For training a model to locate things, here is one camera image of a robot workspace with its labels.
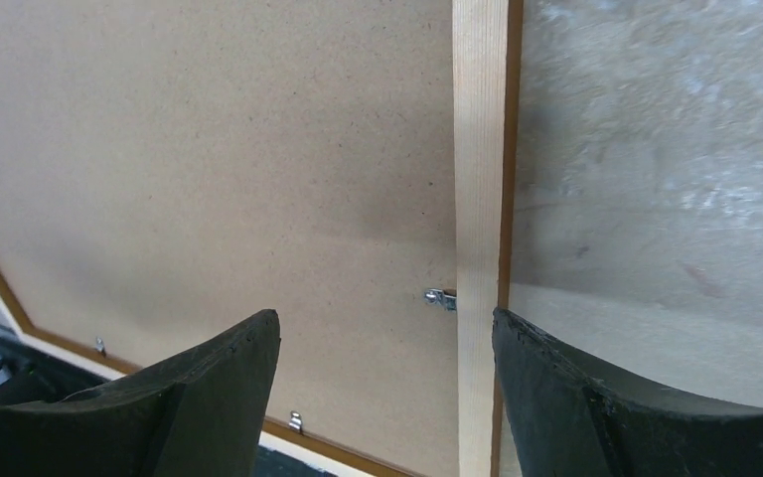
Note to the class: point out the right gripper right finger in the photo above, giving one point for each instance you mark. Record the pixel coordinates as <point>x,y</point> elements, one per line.
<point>573,414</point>

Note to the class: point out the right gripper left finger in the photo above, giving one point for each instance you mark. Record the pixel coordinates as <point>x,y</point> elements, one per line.
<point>144,415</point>

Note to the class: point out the brown backing board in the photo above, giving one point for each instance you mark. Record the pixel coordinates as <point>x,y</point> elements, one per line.
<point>223,164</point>

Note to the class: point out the wooden picture frame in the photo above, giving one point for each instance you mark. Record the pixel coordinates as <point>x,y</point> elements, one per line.
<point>480,197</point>

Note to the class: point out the metal turn clip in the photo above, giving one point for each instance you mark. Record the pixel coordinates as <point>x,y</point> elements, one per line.
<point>100,347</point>
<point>296,422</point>
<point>444,298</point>

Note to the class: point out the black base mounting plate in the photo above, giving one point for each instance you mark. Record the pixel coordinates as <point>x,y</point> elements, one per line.
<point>26,375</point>

